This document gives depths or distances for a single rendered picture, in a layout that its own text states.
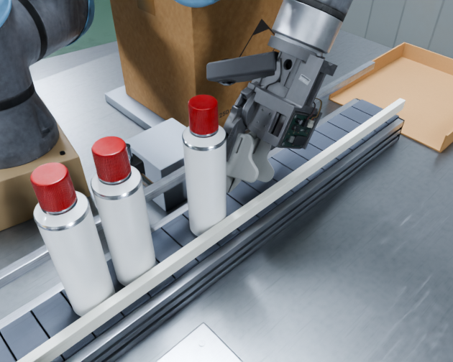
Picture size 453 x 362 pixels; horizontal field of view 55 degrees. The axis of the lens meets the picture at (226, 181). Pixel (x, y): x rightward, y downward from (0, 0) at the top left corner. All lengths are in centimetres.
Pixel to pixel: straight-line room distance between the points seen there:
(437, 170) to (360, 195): 16
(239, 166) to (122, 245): 18
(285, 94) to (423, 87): 61
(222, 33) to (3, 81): 34
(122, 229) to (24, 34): 34
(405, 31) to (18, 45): 214
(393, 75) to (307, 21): 63
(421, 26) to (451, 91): 140
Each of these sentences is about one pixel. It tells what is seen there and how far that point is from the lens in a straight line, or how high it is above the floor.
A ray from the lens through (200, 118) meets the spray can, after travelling 48.
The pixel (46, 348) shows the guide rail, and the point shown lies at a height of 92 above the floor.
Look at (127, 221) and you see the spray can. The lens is 47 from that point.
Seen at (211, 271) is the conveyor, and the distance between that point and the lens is 60.
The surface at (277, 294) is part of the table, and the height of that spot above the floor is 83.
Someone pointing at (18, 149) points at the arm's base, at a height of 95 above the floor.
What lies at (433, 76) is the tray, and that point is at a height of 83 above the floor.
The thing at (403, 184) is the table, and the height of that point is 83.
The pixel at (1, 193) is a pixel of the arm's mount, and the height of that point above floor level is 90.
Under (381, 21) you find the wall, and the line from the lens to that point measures 265.
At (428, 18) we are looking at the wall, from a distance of 247.
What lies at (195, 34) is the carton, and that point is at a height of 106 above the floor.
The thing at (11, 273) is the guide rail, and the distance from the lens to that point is 52.
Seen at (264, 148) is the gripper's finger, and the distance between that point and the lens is 59.
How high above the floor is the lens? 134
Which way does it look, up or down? 42 degrees down
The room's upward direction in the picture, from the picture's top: straight up
